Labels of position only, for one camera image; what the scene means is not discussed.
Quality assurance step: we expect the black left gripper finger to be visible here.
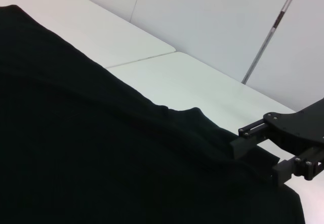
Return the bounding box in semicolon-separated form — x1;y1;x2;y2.
229;119;273;160
272;146;324;186

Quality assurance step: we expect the black shirt with white print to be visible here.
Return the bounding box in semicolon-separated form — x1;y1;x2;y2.
0;5;306;224

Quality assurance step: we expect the thin metal pole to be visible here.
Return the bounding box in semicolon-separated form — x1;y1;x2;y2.
241;0;303;85

